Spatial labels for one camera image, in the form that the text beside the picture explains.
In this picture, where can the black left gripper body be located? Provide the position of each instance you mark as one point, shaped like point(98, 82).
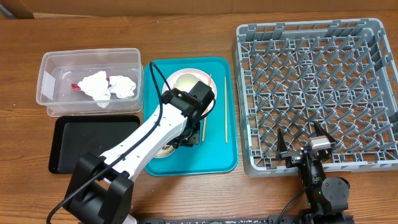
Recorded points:
point(190, 137)

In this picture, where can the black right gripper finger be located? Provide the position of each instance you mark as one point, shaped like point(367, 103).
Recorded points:
point(321, 132)
point(281, 146)

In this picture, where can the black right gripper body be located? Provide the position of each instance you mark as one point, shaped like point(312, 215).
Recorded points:
point(303, 156)

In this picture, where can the grey bowl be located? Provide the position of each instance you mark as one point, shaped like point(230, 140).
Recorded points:
point(165, 151)

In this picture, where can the white tissue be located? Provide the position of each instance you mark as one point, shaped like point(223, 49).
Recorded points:
point(97, 87)

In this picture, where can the red foil wrapper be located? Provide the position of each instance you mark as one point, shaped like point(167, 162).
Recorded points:
point(75, 86)

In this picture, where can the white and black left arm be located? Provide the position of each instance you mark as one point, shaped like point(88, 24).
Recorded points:
point(100, 190)

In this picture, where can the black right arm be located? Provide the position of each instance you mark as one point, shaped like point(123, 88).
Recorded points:
point(327, 197)

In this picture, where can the wooden chopstick on plate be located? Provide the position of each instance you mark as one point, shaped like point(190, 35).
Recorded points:
point(205, 119)

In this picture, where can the teal plastic tray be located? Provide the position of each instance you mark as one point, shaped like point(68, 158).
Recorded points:
point(213, 155)

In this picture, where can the white cup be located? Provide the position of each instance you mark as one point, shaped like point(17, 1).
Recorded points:
point(186, 82)

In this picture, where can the large white plate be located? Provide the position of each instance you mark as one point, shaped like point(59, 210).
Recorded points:
point(201, 76)

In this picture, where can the grey dish rack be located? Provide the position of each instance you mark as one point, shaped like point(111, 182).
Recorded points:
point(338, 73)

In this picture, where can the wooden chopstick on tray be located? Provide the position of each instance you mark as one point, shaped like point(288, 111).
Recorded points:
point(225, 110)

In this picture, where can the black tray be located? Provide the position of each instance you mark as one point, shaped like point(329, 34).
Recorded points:
point(75, 136)

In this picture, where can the clear plastic bin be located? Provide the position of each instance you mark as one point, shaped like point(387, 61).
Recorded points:
point(58, 70)

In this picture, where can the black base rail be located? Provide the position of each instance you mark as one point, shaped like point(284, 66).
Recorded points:
point(289, 219)

